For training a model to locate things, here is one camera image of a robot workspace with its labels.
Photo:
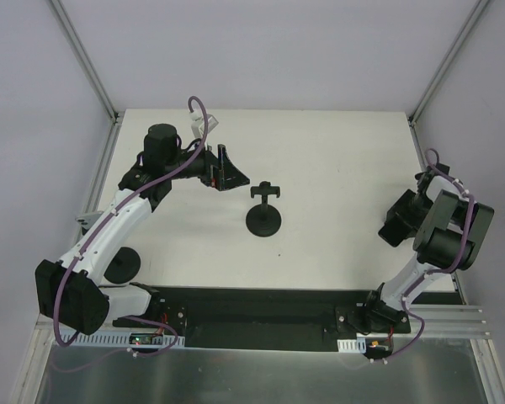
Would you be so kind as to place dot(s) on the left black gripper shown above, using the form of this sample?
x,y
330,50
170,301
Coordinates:
x,y
218,169

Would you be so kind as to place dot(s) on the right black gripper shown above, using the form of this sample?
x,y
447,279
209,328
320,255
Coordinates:
x,y
395,225

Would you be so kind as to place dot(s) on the tall black phone stand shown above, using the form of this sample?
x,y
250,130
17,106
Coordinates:
x,y
264,220

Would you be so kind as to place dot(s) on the short black phone stand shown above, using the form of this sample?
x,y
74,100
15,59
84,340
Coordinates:
x,y
124,266

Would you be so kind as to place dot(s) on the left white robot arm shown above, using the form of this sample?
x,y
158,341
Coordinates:
x,y
69,290

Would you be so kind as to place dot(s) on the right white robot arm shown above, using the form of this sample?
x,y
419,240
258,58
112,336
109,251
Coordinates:
x,y
448,228

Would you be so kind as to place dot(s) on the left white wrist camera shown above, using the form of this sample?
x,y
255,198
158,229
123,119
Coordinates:
x,y
199,125

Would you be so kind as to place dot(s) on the left aluminium frame post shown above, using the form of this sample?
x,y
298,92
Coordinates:
x,y
68,28

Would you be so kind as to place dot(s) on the aluminium frame post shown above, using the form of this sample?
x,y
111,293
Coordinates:
x,y
68,28
463,35

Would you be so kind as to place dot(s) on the right white cable duct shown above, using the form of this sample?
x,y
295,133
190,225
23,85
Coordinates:
x,y
353,346

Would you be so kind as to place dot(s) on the white cable duct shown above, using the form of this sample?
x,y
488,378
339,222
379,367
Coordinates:
x,y
353,346
136,340

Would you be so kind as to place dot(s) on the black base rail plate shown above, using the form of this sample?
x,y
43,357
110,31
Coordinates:
x,y
271,319

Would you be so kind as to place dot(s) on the right aluminium frame post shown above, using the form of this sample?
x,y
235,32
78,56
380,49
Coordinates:
x,y
463,35

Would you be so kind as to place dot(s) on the left white cable duct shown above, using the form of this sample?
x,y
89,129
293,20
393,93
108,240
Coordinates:
x,y
136,340

